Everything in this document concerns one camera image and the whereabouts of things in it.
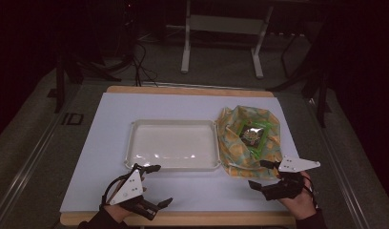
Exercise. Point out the black stand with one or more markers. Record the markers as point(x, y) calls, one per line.
point(59, 86)
point(321, 95)

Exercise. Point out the orange patterned cloth bag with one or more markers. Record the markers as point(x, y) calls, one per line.
point(234, 152)

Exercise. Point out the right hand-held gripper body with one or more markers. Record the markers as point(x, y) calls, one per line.
point(296, 164)

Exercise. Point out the white table mat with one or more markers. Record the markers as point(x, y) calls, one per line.
point(113, 133)

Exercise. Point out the person's right hand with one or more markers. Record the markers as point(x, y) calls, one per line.
point(302, 203)

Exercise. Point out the person's left hand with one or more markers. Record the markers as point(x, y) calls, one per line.
point(117, 212)

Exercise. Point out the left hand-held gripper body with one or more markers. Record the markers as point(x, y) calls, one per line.
point(127, 188)

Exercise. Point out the green snack packet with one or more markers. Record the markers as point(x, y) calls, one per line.
point(261, 144)

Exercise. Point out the white metal stand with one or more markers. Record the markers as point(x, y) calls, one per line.
point(226, 24)

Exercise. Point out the white plastic tray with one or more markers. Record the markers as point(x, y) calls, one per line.
point(173, 146)

